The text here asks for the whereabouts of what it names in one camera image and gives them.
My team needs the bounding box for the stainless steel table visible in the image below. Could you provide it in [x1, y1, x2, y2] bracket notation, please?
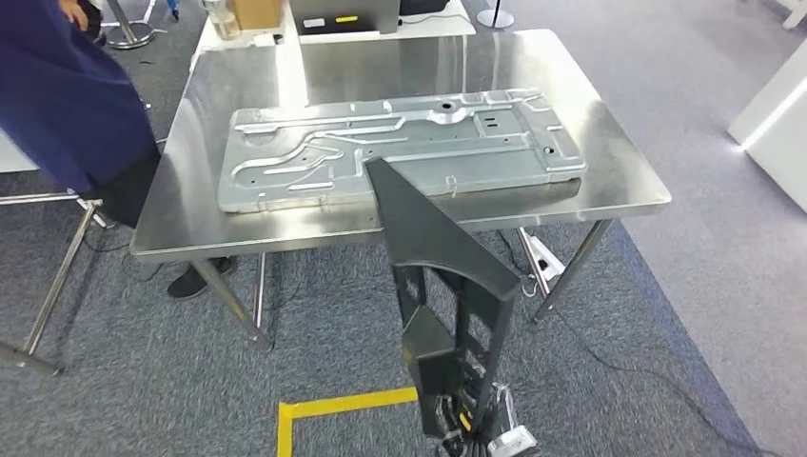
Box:
[0, 190, 108, 378]

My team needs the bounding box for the grey computer case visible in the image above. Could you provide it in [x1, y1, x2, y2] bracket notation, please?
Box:
[288, 0, 403, 36]

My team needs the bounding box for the black plastic plate frame part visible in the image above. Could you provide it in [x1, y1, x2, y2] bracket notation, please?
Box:
[364, 156, 523, 443]

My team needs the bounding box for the white table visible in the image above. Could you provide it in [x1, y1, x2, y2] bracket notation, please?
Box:
[188, 0, 478, 71]

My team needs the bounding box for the clear plastic bottle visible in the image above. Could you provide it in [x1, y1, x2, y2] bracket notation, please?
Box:
[201, 0, 242, 41]

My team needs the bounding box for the white cabinet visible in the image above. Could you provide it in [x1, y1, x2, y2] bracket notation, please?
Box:
[728, 38, 807, 214]

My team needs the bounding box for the person's hand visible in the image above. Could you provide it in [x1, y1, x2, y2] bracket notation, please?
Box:
[58, 0, 90, 31]

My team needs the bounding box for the stainless steel workbench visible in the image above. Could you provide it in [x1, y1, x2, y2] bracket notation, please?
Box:
[128, 28, 674, 354]

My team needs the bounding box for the yellow floor tape square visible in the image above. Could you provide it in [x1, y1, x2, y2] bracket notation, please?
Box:
[276, 386, 421, 457]

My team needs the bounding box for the chrome chair base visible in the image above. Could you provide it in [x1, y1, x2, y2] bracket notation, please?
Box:
[100, 0, 157, 51]

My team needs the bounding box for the black device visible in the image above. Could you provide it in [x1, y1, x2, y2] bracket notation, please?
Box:
[398, 0, 453, 18]

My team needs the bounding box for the stamped grey sheet metal panel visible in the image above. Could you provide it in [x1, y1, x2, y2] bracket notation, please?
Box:
[217, 87, 589, 215]

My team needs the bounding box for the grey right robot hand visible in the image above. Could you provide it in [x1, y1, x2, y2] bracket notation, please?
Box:
[436, 390, 500, 457]

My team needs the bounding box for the person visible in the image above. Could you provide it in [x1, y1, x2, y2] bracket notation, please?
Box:
[0, 0, 240, 302]

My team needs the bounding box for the white power strip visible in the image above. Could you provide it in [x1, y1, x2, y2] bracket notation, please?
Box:
[528, 234, 567, 283]

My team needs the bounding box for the brown cardboard box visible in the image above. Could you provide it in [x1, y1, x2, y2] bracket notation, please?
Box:
[227, 0, 283, 31]

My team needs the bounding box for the round metal stanchion base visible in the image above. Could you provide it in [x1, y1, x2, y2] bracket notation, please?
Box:
[476, 0, 516, 30]

